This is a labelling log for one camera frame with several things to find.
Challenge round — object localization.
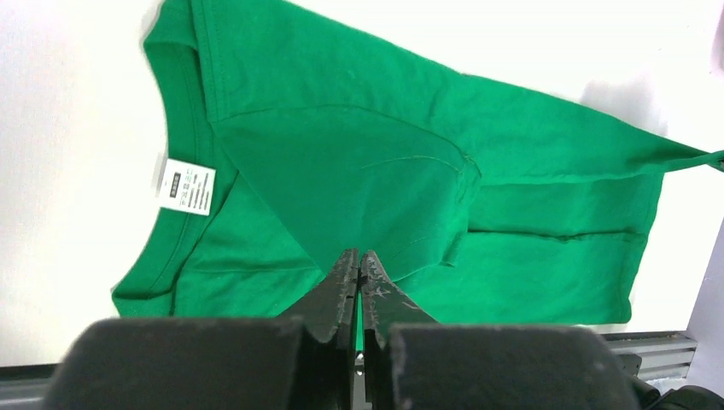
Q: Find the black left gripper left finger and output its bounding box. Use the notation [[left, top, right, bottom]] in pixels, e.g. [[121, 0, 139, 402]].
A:
[[42, 249, 359, 409]]

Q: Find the green t shirt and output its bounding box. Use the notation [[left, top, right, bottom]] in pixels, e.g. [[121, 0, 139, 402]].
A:
[[112, 1, 723, 325]]

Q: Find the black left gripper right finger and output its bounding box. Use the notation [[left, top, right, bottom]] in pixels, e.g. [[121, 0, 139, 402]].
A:
[[359, 252, 639, 409]]

